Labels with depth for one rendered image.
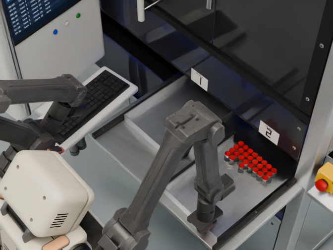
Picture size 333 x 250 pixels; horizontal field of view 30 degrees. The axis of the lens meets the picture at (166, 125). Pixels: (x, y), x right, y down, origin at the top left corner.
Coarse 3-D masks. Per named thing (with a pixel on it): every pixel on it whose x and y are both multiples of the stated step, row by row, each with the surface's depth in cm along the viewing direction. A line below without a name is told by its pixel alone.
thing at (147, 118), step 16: (176, 80) 243; (192, 80) 248; (160, 96) 242; (176, 96) 242; (192, 96) 242; (208, 96) 242; (128, 112) 233; (144, 112) 237; (160, 112) 237; (224, 112) 237; (144, 128) 232; (160, 128) 232; (160, 144) 227
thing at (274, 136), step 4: (260, 124) 214; (264, 124) 212; (260, 128) 215; (264, 128) 214; (260, 132) 217; (264, 132) 215; (272, 132) 211; (276, 132) 209; (272, 136) 212; (276, 136) 211; (272, 140) 214; (276, 140) 212; (276, 144) 213
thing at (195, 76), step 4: (192, 68) 228; (192, 72) 230; (196, 72) 228; (192, 76) 231; (196, 76) 229; (200, 76) 227; (196, 80) 231; (204, 80) 226; (204, 84) 228; (204, 88) 229
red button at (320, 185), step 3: (318, 180) 202; (321, 180) 201; (315, 183) 202; (318, 183) 201; (321, 183) 200; (324, 183) 201; (315, 186) 203; (318, 186) 201; (321, 186) 200; (324, 186) 200; (327, 186) 201; (318, 189) 202; (321, 189) 201; (324, 189) 201
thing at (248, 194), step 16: (224, 144) 225; (192, 176) 218; (240, 176) 218; (176, 192) 214; (192, 192) 214; (240, 192) 214; (256, 192) 214; (272, 192) 211; (192, 208) 210; (224, 208) 210; (240, 208) 210; (224, 224) 206
